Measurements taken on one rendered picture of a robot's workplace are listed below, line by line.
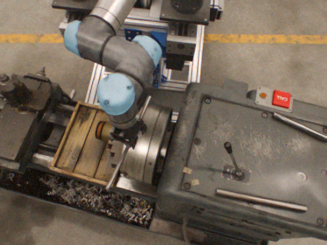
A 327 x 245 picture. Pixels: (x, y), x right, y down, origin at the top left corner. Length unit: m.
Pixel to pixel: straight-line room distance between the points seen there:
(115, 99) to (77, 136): 0.85
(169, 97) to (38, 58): 1.29
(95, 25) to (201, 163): 0.52
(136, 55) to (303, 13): 2.86
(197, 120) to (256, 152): 0.22
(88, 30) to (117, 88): 0.17
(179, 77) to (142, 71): 1.70
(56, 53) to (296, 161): 2.33
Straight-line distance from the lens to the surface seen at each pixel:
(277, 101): 1.08
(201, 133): 0.97
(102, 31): 0.69
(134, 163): 1.01
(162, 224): 1.61
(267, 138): 1.02
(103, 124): 1.15
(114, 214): 1.59
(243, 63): 2.76
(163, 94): 2.23
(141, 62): 0.63
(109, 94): 0.58
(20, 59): 2.94
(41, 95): 1.39
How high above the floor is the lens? 2.14
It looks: 69 degrees down
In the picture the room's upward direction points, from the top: 4 degrees clockwise
